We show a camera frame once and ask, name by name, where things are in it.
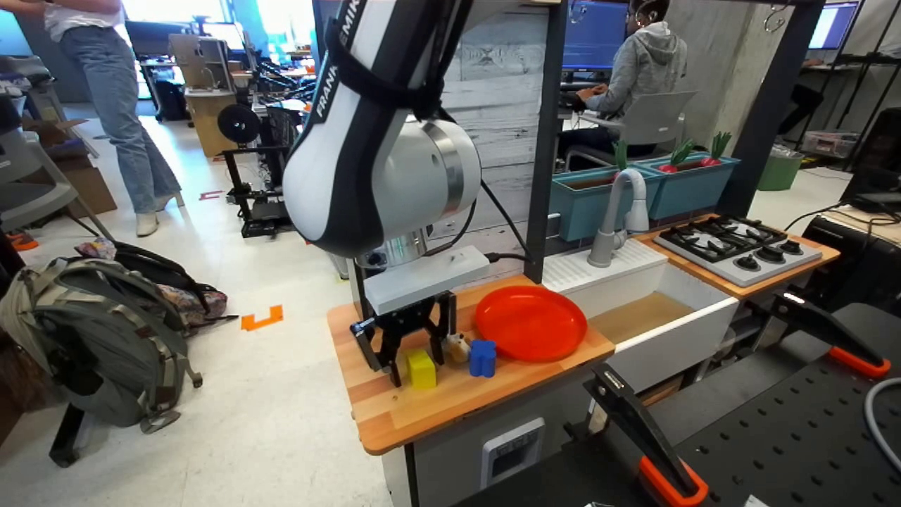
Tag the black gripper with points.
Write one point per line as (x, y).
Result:
(403, 324)

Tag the yellow block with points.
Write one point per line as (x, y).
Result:
(420, 370)

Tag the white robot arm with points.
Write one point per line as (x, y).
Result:
(376, 142)

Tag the blue block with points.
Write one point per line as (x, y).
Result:
(482, 359)

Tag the orange plate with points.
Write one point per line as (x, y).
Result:
(528, 324)

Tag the small wooden toy figure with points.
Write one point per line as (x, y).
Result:
(455, 351)

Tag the wooden toy kitchen unit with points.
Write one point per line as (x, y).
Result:
(451, 413)

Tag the teal planter box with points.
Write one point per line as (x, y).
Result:
(586, 201)
(698, 187)

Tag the white toy sink basin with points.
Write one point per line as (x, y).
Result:
(658, 324)

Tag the grey toy faucet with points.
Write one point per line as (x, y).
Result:
(614, 213)

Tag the grey green backpack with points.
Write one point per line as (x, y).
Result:
(94, 338)

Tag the grey toy stove top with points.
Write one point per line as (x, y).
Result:
(732, 249)

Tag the seated person grey hoodie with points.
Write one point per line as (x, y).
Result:
(642, 66)

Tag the brown cardboard box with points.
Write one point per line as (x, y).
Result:
(85, 184)

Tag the black perforated board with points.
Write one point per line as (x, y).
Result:
(805, 439)

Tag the standing person in jeans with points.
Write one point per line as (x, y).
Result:
(113, 93)

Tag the green bin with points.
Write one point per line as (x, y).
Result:
(777, 170)

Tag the grey office chair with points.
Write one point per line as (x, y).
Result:
(28, 184)

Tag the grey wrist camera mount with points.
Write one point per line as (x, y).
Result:
(424, 276)

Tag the small orange bracket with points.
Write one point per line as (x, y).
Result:
(262, 320)

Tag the black vertical post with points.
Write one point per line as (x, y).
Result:
(548, 142)

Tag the black frame post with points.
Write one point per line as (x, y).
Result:
(776, 103)

